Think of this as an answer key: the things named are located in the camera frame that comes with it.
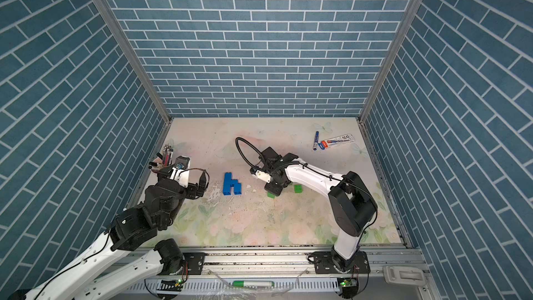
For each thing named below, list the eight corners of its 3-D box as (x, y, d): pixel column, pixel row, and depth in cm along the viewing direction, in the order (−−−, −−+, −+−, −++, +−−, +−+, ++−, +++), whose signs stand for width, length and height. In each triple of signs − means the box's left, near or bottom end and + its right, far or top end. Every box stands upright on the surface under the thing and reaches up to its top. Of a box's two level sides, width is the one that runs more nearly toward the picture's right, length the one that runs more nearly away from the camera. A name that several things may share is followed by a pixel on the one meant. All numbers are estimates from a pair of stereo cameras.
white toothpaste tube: (320, 150, 110) (321, 147, 108) (317, 144, 113) (317, 141, 111) (353, 141, 114) (355, 138, 113) (349, 135, 117) (350, 132, 115)
